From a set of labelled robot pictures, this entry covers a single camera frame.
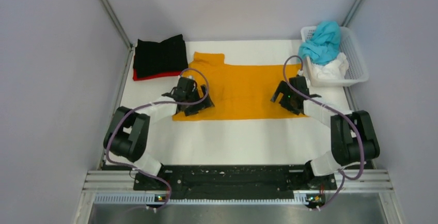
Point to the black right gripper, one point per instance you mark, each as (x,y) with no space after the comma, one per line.
(283,102)

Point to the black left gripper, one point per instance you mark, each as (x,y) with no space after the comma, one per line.
(206,104)

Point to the yellow t shirt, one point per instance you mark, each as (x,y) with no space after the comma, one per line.
(238,92)

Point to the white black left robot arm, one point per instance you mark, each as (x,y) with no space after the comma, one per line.
(127,136)

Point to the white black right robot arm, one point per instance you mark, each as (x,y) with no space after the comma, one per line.
(353,140)

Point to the folded red t shirt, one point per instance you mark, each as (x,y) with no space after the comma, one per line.
(137,77)

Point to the white t shirt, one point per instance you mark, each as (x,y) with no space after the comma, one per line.
(334,70)

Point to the turquoise t shirt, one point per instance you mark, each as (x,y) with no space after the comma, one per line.
(323,47)

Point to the folded black t shirt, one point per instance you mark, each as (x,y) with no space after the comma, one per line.
(155,57)

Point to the white plastic basket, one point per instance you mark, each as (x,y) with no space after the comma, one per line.
(357,71)

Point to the grey metal frame rail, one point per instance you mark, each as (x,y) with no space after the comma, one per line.
(355,105)

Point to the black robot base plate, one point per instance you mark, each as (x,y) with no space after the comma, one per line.
(232,182)

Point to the right corner metal post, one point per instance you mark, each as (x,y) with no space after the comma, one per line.
(359,0)

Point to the corner metal post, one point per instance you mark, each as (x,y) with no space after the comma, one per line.
(116,23)
(359,0)

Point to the left corner metal post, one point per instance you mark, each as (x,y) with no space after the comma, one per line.
(116,23)

